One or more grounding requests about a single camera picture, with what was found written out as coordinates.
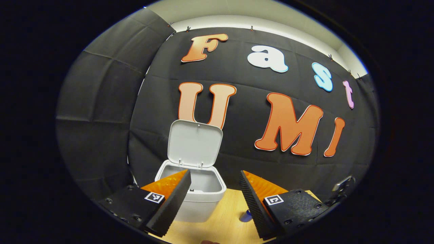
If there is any wooden desktop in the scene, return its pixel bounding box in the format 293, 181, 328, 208
149, 188, 322, 244

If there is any white desktop garbage bin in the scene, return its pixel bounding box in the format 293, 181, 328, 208
154, 119, 227, 223

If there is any black backdrop cloth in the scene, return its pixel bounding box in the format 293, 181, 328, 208
56, 8, 378, 204

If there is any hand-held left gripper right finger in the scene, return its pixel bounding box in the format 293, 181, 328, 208
239, 170, 331, 241

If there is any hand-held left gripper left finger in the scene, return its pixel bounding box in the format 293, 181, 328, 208
98, 169, 192, 238

